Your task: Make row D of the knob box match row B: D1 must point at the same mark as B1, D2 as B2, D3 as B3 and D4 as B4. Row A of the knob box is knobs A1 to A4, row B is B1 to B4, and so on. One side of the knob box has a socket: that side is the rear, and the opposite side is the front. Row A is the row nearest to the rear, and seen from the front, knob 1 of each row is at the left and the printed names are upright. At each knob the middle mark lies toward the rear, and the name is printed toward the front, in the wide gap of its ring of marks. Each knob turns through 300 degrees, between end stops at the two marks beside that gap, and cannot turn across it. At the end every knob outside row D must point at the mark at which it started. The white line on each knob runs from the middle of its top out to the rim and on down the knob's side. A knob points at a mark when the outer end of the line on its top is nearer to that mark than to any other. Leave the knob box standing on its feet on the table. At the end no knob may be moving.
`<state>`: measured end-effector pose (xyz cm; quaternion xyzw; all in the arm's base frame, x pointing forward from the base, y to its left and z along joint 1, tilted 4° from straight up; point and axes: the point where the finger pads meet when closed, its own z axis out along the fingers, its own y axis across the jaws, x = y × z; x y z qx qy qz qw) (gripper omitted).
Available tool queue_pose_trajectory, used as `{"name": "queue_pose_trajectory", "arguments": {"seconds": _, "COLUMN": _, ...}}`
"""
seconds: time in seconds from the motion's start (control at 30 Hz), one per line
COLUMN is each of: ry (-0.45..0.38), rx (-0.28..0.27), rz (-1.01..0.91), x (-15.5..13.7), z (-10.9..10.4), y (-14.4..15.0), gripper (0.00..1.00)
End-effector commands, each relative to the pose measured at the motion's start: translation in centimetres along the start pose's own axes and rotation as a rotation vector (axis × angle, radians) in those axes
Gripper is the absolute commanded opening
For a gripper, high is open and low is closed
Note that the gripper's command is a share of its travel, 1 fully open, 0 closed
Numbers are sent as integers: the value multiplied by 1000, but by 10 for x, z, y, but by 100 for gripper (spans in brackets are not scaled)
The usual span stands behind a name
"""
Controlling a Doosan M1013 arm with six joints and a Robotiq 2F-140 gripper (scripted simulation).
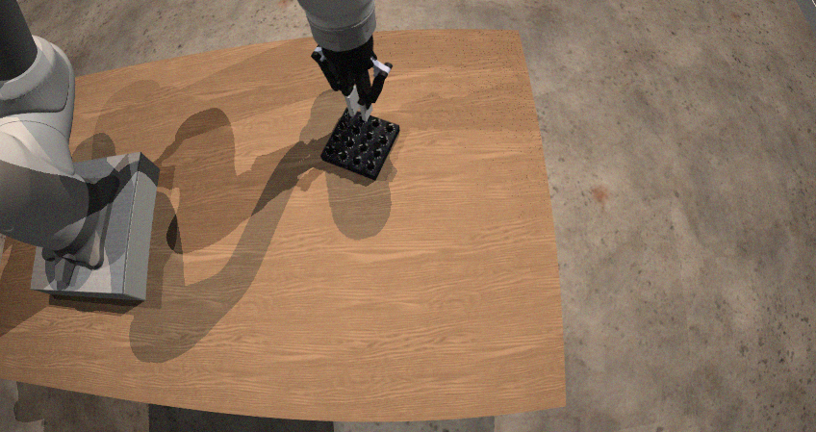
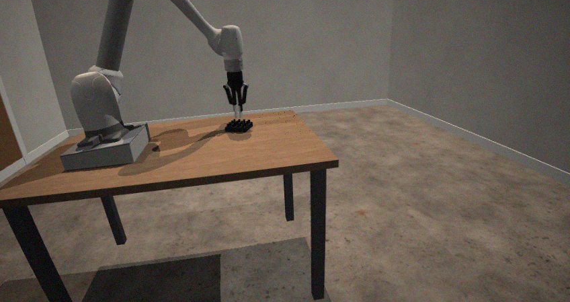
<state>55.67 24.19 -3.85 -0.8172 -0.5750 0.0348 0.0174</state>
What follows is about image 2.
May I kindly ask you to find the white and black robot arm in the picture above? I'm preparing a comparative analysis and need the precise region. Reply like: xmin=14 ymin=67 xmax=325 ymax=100
xmin=71 ymin=0 xmax=243 ymax=148

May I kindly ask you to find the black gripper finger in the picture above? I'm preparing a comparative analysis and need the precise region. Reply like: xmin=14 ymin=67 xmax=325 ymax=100
xmin=235 ymin=83 xmax=249 ymax=118
xmin=223 ymin=83 xmax=239 ymax=118

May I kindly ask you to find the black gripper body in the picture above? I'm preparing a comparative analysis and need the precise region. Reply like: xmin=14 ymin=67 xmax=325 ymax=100
xmin=227 ymin=71 xmax=244 ymax=90

